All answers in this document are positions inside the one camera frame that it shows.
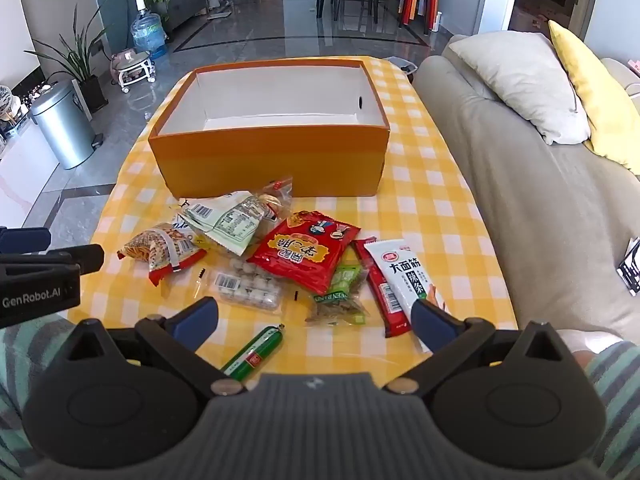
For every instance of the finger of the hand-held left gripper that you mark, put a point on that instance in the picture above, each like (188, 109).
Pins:
(85, 259)
(25, 240)

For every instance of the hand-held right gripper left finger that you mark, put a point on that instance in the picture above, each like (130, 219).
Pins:
(200, 317)

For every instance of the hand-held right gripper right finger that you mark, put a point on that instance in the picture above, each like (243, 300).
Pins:
(434, 324)

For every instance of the long red snack bar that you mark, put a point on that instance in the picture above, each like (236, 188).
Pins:
(387, 305)

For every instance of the clear packet of white balls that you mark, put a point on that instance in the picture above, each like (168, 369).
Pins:
(250, 287)

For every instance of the green sausage stick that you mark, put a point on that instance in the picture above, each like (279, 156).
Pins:
(255, 352)

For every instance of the orange striped snack packet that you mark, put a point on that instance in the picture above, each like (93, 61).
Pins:
(160, 252)

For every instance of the yellow cartoon snack packet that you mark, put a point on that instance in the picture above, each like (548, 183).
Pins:
(182, 222)

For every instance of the green raisin packet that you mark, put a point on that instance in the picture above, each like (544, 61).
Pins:
(342, 285)

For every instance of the white green snack packet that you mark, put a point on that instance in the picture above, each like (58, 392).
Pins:
(225, 220)

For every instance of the red snack packet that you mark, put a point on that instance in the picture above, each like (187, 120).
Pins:
(295, 255)

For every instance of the clear packet with red seal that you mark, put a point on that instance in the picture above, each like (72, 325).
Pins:
(277, 195)

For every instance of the orange cardboard box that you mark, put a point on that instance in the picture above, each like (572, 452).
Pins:
(270, 165)

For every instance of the white low cabinet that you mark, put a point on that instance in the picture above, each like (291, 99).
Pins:
(20, 180)

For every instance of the person's striped pants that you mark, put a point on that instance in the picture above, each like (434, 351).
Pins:
(30, 355)

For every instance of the silver pedal bin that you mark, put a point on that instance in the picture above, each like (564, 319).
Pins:
(62, 130)

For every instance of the yellow checked tablecloth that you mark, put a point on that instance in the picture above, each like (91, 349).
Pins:
(425, 195)

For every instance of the beige sofa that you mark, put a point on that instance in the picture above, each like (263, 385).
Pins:
(525, 220)

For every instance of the white cloth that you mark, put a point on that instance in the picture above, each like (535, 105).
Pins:
(587, 342)

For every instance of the long-leaf potted plant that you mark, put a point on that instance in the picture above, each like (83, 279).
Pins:
(82, 65)

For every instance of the small white stool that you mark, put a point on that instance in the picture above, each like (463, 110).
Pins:
(132, 70)

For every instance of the black printed object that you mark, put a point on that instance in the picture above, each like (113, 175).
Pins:
(631, 267)

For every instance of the blue water jug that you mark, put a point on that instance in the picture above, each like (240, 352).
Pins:
(150, 35)

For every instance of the white pillow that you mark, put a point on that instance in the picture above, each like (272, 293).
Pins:
(520, 80)

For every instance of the black waste bin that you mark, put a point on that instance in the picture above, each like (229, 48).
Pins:
(406, 66)

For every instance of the yellow pillow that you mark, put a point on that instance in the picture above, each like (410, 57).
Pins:
(595, 90)

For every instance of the small white cylinder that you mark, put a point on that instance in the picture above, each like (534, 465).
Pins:
(438, 21)

